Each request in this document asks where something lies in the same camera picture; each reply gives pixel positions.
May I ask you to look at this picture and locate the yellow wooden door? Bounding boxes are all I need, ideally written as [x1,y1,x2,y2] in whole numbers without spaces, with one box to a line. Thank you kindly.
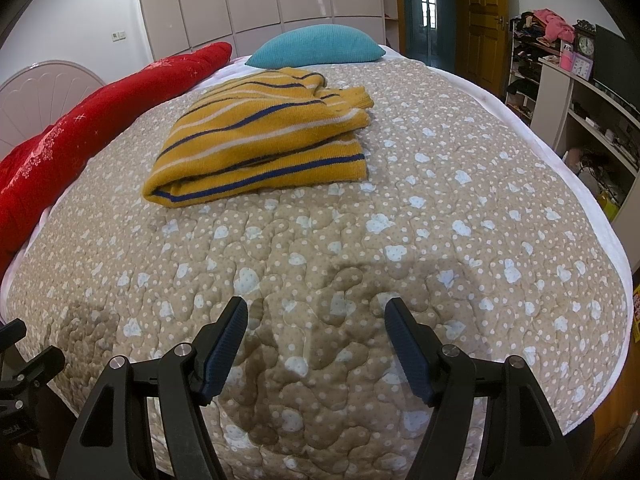
[452,0,508,96]

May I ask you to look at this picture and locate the cluttered shoe rack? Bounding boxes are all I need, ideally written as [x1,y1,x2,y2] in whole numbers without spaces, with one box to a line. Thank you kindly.
[505,10,566,121]

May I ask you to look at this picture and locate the long red pillow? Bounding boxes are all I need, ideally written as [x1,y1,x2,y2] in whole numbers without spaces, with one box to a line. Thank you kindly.
[0,41,233,276]

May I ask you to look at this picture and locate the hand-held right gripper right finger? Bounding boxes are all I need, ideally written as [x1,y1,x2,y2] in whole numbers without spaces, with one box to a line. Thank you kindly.
[384,296,576,480]

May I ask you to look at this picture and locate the white headboard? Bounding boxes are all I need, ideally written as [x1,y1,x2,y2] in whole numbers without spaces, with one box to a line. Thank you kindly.
[0,59,106,161]

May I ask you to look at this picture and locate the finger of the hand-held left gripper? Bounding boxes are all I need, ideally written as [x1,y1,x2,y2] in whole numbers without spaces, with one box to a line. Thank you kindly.
[0,345,66,408]
[0,319,27,357]

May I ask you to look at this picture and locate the white shelf unit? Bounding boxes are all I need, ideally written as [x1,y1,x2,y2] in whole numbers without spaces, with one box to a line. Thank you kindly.
[530,55,640,221]

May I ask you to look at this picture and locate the teal pillow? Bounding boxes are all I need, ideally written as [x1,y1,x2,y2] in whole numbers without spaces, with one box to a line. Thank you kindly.
[245,24,387,68]

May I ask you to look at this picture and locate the yellow striped sweater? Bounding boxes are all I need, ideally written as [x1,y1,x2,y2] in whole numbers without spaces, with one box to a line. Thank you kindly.
[141,66,375,209]

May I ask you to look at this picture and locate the beige dotted bedspread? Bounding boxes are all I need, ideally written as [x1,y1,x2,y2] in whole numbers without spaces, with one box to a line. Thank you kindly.
[7,55,631,480]

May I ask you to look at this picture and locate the dark ornate table clock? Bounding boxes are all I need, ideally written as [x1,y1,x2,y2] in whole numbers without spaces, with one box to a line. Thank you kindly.
[572,19,598,58]

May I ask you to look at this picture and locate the dark monitor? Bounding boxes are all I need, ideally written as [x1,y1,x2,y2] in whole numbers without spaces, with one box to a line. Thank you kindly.
[592,24,640,111]

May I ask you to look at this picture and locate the pink cloth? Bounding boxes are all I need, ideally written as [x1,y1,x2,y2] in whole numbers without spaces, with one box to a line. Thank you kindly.
[532,8,576,43]

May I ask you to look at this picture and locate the yellow bag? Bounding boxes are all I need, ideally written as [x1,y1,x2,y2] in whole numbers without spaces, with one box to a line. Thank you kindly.
[597,187,621,221]

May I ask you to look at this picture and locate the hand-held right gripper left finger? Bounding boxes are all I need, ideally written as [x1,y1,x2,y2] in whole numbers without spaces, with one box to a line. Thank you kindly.
[56,296,249,480]

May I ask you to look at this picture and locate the small pink clock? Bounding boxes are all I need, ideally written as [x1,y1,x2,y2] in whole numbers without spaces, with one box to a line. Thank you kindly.
[571,53,595,81]

